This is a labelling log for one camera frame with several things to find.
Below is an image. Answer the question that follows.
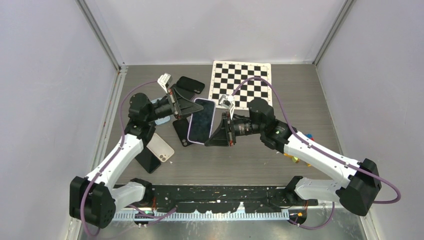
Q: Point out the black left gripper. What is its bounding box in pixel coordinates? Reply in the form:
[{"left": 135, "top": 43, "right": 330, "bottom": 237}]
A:
[{"left": 146, "top": 88, "right": 204, "bottom": 123}]

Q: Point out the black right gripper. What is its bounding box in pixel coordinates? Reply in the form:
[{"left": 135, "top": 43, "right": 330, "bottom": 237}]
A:
[{"left": 206, "top": 112, "right": 264, "bottom": 148}]

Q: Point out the black phone case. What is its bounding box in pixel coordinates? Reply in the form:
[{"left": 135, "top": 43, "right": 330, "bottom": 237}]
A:
[{"left": 172, "top": 118, "right": 192, "bottom": 147}]

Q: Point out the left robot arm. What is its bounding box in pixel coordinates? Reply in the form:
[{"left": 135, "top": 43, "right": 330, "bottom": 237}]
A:
[{"left": 69, "top": 88, "right": 204, "bottom": 235}]

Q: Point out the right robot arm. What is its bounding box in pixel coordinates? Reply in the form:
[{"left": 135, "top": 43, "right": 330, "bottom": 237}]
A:
[{"left": 205, "top": 98, "right": 382, "bottom": 216}]

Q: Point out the black white chessboard mat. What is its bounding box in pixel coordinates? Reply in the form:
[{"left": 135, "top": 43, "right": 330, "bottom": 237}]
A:
[{"left": 208, "top": 60, "right": 273, "bottom": 110}]

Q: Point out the red blue toy block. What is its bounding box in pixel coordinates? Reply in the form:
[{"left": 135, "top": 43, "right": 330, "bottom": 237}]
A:
[{"left": 305, "top": 133, "right": 315, "bottom": 141}]

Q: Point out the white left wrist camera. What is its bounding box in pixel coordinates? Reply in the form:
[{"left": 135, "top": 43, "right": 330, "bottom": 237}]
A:
[{"left": 157, "top": 72, "right": 173, "bottom": 93}]

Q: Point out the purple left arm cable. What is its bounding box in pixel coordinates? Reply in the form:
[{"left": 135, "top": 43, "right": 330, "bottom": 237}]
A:
[{"left": 80, "top": 79, "right": 178, "bottom": 237}]

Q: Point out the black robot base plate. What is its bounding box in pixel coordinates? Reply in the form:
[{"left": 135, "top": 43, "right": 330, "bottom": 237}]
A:
[{"left": 133, "top": 185, "right": 319, "bottom": 214}]

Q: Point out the aluminium front rail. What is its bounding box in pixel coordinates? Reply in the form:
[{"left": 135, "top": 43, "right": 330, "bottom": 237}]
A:
[{"left": 70, "top": 186, "right": 373, "bottom": 222}]

